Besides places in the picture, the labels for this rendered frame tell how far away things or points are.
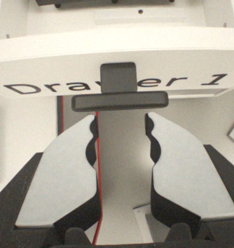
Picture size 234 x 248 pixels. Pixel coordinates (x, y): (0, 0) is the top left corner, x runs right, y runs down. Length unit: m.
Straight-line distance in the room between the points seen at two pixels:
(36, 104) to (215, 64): 0.26
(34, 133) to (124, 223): 0.91
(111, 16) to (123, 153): 0.88
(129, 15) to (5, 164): 0.28
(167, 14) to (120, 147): 0.87
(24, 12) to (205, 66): 0.22
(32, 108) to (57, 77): 0.15
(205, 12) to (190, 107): 0.89
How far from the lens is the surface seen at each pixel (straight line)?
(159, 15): 0.25
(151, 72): 0.18
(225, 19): 0.24
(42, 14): 0.28
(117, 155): 1.05
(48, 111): 0.31
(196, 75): 0.20
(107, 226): 1.15
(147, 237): 1.17
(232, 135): 1.20
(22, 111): 0.33
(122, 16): 0.25
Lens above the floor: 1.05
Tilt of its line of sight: 85 degrees down
